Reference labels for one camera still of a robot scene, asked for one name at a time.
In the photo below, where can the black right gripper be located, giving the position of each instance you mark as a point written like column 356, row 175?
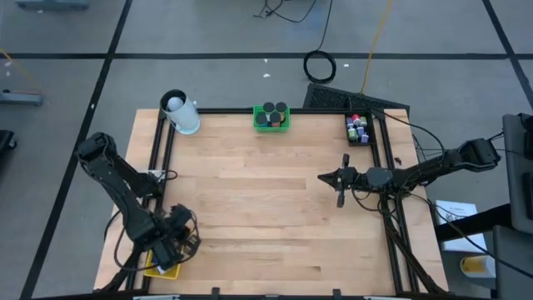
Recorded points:
column 352, row 177

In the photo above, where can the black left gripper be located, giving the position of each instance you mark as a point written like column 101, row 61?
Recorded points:
column 170, row 241

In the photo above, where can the black capped hourglass red sand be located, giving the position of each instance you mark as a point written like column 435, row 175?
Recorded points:
column 275, row 117

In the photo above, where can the black capped hourglass orange sand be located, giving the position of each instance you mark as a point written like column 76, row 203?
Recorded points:
column 281, row 106

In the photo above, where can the black capped hourglass white sand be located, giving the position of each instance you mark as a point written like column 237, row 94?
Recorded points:
column 268, row 107

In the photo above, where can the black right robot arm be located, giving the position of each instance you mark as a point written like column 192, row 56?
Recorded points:
column 429, row 168

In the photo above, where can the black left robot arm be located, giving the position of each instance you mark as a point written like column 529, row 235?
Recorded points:
column 125, row 196

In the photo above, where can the yellow plastic basket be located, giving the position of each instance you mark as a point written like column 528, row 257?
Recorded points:
column 168, row 274

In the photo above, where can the black plastic basket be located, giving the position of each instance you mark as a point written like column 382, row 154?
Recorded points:
column 370, row 125

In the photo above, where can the black table edge clamp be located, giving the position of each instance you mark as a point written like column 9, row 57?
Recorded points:
column 215, row 291
column 336, row 293

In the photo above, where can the green plastic basket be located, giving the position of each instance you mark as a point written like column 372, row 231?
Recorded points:
column 270, row 128

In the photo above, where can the black mesh panel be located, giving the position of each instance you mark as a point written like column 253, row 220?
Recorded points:
column 333, row 98

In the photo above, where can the white cylindrical lamp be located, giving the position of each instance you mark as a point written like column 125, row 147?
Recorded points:
column 185, row 116

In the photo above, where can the white printed paper sheet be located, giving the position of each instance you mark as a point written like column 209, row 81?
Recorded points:
column 456, row 212

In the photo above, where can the black diagonal beam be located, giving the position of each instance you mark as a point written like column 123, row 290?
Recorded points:
column 470, row 225

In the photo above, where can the yellow white container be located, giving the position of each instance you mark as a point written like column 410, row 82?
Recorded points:
column 474, row 266

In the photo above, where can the grey equipment cart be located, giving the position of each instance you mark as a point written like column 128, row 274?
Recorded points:
column 516, row 175

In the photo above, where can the black floor object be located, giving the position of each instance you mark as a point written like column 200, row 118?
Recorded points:
column 5, row 141

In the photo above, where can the grey metal floor stand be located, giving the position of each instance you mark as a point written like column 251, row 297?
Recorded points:
column 21, row 98

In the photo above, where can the grey floor object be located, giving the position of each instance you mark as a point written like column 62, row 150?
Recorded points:
column 52, row 4

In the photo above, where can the white bracket plate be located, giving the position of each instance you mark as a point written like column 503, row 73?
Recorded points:
column 155, row 172

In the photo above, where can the black aluminium table frame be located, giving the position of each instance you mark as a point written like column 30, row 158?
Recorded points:
column 229, row 111

